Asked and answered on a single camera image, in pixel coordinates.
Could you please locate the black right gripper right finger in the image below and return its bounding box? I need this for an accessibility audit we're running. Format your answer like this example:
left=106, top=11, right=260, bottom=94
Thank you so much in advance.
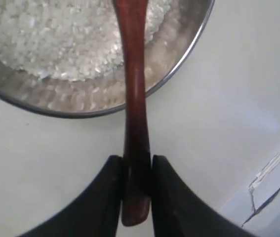
left=151, top=155, right=252, bottom=237

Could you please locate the steel bowl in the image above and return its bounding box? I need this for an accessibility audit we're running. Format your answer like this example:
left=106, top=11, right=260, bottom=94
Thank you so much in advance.
left=0, top=0, right=214, bottom=119

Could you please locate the dark red wooden spoon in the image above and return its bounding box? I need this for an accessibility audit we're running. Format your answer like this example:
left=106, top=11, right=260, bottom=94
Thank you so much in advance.
left=113, top=0, right=151, bottom=227

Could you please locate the white rice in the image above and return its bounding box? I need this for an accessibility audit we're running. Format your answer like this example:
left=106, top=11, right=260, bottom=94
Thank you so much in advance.
left=0, top=0, right=172, bottom=82

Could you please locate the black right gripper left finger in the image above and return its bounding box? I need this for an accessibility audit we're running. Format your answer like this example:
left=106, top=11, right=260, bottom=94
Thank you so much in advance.
left=21, top=156, right=122, bottom=237

